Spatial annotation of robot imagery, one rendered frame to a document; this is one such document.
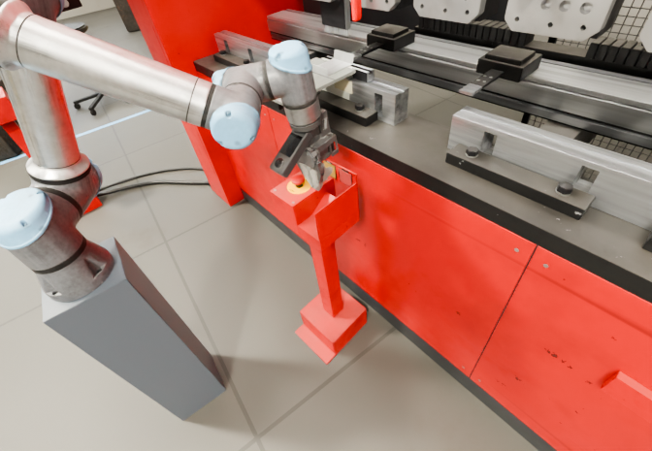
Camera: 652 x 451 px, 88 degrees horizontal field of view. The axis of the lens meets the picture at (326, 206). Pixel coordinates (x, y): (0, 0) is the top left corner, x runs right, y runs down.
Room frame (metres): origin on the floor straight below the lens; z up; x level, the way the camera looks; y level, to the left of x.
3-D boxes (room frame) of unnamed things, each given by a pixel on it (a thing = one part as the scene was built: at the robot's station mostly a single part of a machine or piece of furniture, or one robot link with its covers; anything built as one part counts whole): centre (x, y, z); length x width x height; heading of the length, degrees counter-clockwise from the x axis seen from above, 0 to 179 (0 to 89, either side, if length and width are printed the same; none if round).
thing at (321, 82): (0.98, 0.01, 1.00); 0.26 x 0.18 x 0.01; 126
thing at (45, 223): (0.55, 0.62, 0.94); 0.13 x 0.12 x 0.14; 179
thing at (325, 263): (0.73, 0.03, 0.39); 0.06 x 0.06 x 0.54; 39
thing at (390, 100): (1.02, -0.14, 0.92); 0.39 x 0.06 x 0.10; 36
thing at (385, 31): (1.15, -0.24, 1.01); 0.26 x 0.12 x 0.05; 126
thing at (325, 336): (0.71, 0.05, 0.06); 0.25 x 0.20 x 0.12; 129
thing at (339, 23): (1.07, -0.11, 1.13); 0.10 x 0.02 x 0.10; 36
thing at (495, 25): (1.14, -0.55, 1.02); 0.37 x 0.06 x 0.04; 36
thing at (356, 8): (0.90, -0.15, 1.20); 0.04 x 0.02 x 0.10; 126
